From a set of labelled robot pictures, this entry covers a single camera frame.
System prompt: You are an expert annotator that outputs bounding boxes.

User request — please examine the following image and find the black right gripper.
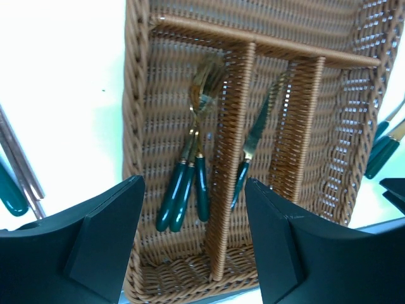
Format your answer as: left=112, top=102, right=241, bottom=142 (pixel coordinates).
left=380, top=178, right=405, bottom=214

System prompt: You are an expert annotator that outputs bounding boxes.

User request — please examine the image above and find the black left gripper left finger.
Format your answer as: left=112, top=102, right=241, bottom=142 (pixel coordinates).
left=1, top=175, right=145, bottom=303

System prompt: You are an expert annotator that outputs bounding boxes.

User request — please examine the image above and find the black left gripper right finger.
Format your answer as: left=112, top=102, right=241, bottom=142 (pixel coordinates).
left=245, top=179, right=404, bottom=303

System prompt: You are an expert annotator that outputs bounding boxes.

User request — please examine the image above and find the copper chopstick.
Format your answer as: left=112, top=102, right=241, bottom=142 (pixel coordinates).
left=1, top=107, right=45, bottom=200
left=1, top=130, right=46, bottom=219

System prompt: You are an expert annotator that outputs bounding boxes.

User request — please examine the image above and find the wicker cutlery tray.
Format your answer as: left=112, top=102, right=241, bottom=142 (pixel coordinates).
left=123, top=1, right=404, bottom=303

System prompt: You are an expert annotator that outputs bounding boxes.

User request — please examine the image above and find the gold spoon green handle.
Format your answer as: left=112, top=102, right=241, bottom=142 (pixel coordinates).
left=1, top=164, right=28, bottom=217

